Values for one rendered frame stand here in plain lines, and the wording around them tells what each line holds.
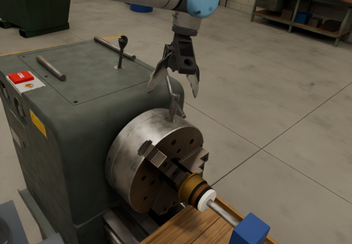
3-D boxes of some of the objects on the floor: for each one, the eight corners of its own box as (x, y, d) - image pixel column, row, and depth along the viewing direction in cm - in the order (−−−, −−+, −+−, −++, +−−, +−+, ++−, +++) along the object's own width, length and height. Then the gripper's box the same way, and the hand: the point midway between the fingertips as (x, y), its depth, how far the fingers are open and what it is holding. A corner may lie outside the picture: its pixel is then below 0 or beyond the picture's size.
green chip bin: (-10, 23, 513) (-24, -27, 467) (37, 15, 580) (29, -29, 534) (32, 42, 454) (21, -14, 408) (79, 31, 521) (74, -18, 475)
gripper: (211, 30, 83) (196, 90, 91) (147, 18, 77) (136, 84, 86) (222, 36, 76) (204, 101, 84) (152, 24, 70) (140, 95, 78)
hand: (172, 97), depth 82 cm, fingers open, 14 cm apart
